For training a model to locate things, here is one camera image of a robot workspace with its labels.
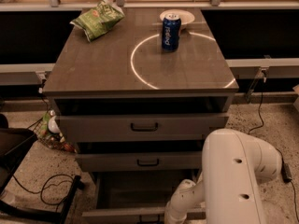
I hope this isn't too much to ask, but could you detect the wire basket with items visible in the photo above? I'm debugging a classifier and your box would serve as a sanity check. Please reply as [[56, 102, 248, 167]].
[[32, 110, 76, 153]]

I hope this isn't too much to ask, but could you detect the grey drawer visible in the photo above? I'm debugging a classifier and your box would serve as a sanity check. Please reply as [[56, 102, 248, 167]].
[[76, 151, 202, 172], [56, 113, 228, 143], [82, 169, 201, 224]]

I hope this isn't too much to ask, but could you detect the grey drawer cabinet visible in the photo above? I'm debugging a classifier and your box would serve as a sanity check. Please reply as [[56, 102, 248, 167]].
[[43, 7, 240, 224]]

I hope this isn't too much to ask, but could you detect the white round object in basket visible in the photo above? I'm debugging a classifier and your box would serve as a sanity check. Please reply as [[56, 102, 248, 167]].
[[48, 117, 60, 133]]

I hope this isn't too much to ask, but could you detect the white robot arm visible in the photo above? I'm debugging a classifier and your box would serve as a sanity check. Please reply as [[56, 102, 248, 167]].
[[164, 129, 282, 224]]

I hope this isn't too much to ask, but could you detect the black looped cable left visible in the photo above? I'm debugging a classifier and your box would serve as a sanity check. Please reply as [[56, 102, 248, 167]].
[[12, 173, 76, 207]]

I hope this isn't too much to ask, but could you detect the white bowl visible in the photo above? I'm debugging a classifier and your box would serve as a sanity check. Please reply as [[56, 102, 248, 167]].
[[160, 9, 195, 29]]

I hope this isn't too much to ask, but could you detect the black power adapter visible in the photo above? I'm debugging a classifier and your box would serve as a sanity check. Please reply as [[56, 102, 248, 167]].
[[281, 162, 292, 183]]

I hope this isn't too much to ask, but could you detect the blue pepsi can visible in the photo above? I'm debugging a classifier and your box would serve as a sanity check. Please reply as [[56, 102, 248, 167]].
[[162, 13, 181, 51]]

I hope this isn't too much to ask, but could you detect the green chip bag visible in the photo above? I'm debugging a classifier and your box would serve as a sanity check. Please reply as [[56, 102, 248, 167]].
[[70, 0, 124, 42]]

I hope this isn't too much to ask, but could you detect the black chair frame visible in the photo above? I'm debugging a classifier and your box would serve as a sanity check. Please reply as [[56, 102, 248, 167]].
[[0, 113, 83, 224]]

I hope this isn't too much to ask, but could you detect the black cable on right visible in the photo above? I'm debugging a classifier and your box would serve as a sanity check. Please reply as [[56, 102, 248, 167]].
[[247, 70, 299, 224]]

